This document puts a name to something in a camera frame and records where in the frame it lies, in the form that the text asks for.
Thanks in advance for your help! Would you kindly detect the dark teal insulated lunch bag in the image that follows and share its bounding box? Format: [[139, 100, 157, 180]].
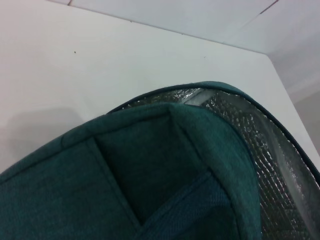
[[0, 80, 320, 240]]

